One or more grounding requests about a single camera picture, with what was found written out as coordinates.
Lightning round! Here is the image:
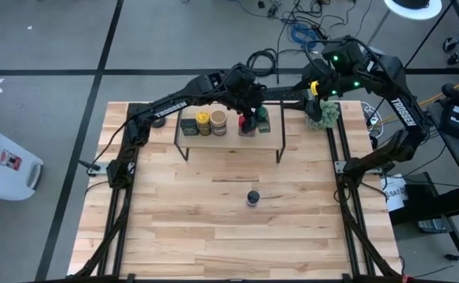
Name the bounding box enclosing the wooden shelf with black frame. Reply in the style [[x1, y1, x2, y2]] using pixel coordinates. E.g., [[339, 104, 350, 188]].
[[173, 97, 287, 164]]

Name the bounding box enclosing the garlic powder jar purple label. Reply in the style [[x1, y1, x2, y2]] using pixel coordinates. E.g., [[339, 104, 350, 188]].
[[246, 189, 262, 208]]

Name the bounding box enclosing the small green potted plant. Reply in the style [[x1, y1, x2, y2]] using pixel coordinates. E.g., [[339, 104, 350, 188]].
[[306, 98, 341, 131]]

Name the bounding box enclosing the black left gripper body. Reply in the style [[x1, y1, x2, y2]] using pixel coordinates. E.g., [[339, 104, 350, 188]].
[[223, 64, 268, 115]]

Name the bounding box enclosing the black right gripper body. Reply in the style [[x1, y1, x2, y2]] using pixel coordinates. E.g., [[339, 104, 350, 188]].
[[302, 39, 366, 97]]

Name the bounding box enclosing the black perforated floor grille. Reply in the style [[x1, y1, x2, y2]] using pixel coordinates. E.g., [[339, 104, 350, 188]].
[[211, 84, 310, 102]]

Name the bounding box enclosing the white paper sign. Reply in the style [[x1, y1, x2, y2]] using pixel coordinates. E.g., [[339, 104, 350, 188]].
[[380, 174, 410, 214]]

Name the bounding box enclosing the smoked paprika tin red lid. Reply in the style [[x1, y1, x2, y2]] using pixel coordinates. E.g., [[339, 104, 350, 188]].
[[237, 113, 259, 138]]

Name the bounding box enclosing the white round floor lamp stand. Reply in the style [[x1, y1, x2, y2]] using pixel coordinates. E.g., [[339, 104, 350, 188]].
[[365, 0, 443, 48]]

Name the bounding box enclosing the furikake seasoning jar tan lid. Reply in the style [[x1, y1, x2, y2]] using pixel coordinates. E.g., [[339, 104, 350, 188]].
[[209, 108, 229, 137]]

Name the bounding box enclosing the black coiled cable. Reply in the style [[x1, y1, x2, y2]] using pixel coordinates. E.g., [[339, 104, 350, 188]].
[[245, 47, 278, 78]]

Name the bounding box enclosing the oregano jar green lid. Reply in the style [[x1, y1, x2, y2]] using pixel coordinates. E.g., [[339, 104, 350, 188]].
[[254, 105, 272, 134]]

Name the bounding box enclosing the chili onion jar yellow lid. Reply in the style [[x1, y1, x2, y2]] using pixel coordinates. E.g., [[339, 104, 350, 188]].
[[195, 110, 212, 137]]

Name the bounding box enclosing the blue coiled cable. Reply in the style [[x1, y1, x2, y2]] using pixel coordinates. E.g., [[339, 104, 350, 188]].
[[289, 22, 319, 50]]

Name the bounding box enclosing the yellow cable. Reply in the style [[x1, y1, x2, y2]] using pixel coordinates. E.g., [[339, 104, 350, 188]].
[[376, 73, 459, 127]]

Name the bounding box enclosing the black metal stand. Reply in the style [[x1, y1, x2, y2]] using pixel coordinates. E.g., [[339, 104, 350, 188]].
[[388, 171, 459, 266]]

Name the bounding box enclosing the dark green spice tin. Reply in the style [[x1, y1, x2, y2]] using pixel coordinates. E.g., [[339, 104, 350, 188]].
[[179, 118, 200, 138]]

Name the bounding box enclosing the white trash bin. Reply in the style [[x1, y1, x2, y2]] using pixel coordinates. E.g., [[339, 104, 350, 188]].
[[0, 115, 45, 202]]

